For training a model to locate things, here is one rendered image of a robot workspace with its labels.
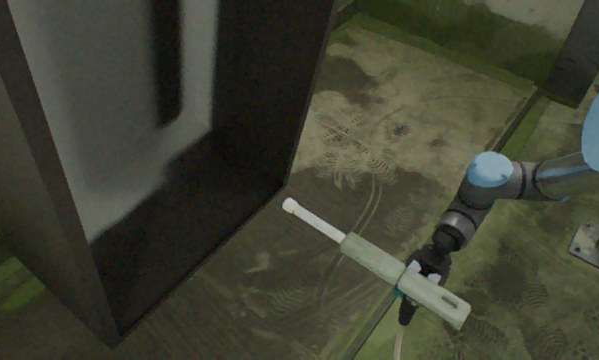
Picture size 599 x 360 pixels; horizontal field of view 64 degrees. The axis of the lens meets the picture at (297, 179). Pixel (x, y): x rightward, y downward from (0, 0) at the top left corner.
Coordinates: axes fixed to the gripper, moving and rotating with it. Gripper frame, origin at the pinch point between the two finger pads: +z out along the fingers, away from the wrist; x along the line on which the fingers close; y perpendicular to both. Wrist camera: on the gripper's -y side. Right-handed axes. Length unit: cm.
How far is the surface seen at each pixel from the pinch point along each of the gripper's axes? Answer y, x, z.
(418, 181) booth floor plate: 54, 27, -73
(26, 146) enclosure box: -64, 33, 43
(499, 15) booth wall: 33, 41, -170
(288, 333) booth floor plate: 47, 28, 10
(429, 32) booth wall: 55, 72, -168
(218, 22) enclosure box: -35, 66, -15
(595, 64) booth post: 39, -7, -169
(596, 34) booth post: 27, -1, -170
